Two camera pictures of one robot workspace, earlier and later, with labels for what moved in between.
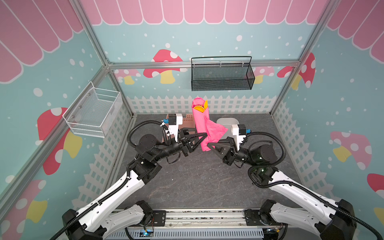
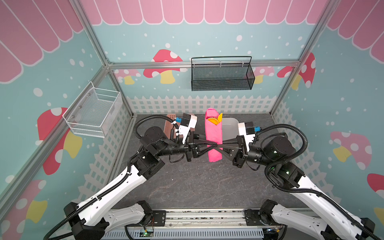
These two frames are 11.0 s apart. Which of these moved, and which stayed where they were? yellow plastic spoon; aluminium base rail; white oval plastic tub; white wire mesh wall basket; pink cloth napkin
Moved: pink cloth napkin; yellow plastic spoon
Stayed: aluminium base rail; white wire mesh wall basket; white oval plastic tub
